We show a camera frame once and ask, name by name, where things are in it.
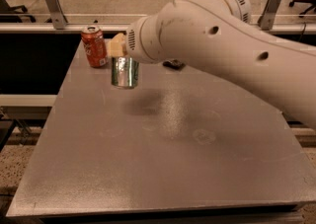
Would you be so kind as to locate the green soda can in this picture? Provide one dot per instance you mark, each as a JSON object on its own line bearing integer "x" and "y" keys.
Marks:
{"x": 124, "y": 72}

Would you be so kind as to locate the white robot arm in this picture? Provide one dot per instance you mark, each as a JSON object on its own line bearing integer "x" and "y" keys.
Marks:
{"x": 214, "y": 36}

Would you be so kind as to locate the black snack bar wrapper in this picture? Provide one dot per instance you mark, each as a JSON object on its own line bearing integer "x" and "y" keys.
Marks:
{"x": 174, "y": 64}

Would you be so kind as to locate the orange soda can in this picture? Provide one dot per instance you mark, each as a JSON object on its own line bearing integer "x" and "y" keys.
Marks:
{"x": 94, "y": 45}

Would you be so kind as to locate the black office chair left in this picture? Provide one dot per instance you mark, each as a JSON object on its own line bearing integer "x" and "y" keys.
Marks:
{"x": 13, "y": 14}

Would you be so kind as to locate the left metal rail bracket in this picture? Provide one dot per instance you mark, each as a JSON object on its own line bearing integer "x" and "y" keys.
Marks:
{"x": 56, "y": 14}

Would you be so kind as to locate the right metal rail bracket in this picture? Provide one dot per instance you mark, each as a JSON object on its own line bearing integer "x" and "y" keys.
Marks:
{"x": 267, "y": 19}

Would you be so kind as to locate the metal rail bracket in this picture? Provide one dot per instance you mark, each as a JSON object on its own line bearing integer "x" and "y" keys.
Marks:
{"x": 267, "y": 19}
{"x": 56, "y": 14}

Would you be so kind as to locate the grey horizontal rail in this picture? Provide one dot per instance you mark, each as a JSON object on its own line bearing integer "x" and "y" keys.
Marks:
{"x": 48, "y": 28}

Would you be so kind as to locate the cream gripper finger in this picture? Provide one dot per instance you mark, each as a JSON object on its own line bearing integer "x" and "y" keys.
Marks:
{"x": 116, "y": 46}

